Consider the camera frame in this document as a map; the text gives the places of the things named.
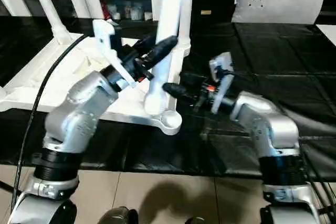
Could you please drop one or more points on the white plastic table top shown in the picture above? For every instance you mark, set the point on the white plastic table top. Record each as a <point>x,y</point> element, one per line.
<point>58,77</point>

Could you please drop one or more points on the black work mat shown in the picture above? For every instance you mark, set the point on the black work mat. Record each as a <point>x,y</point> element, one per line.
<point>220,145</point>

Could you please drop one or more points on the white sheet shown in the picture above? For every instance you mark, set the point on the white sheet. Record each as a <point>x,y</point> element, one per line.
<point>328,32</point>

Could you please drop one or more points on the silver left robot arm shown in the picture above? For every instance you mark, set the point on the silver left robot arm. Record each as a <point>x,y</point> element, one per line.
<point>79,114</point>

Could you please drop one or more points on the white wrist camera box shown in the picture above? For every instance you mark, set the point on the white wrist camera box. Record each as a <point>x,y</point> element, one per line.
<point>223,77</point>
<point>110,45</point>

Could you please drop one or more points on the small yellow label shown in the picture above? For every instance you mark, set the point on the small yellow label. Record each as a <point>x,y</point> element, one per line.
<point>206,12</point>

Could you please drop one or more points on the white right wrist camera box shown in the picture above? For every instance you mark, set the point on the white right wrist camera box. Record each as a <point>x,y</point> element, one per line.
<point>223,77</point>

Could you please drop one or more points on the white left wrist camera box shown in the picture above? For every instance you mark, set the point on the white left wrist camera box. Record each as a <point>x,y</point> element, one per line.
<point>110,45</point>

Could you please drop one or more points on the white plastic table leg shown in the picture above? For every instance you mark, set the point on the white plastic table leg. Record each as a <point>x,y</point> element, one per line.
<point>50,6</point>
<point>170,9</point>
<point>186,22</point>

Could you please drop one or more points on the white mug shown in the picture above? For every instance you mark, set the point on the white mug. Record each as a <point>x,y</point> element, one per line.
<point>138,14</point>

